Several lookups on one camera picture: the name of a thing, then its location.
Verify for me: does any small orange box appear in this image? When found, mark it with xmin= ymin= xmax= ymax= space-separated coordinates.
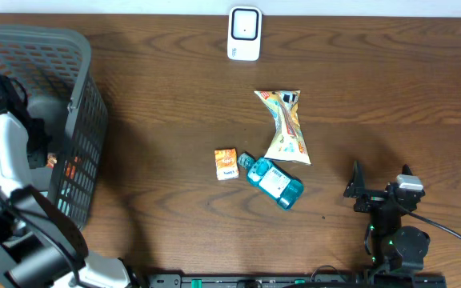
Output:
xmin=214 ymin=148 xmax=239 ymax=181

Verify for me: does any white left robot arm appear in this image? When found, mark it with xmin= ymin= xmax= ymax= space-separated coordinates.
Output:
xmin=0 ymin=75 xmax=142 ymax=287

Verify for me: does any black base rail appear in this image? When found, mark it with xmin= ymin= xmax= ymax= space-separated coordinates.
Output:
xmin=146 ymin=272 xmax=448 ymax=288

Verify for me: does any white barcode scanner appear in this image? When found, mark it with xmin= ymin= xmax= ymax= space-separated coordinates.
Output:
xmin=226 ymin=6 xmax=263 ymax=62

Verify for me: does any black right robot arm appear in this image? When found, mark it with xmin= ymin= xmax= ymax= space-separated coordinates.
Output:
xmin=343 ymin=162 xmax=430 ymax=276

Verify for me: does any teal mouthwash bottle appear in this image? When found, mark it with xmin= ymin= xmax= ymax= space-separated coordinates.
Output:
xmin=238 ymin=153 xmax=304 ymax=210

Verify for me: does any dark grey plastic basket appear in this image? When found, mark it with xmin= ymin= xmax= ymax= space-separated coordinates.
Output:
xmin=0 ymin=25 xmax=108 ymax=229

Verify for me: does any yellow snack bag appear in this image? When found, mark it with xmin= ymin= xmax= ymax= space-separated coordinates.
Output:
xmin=255 ymin=90 xmax=311 ymax=165

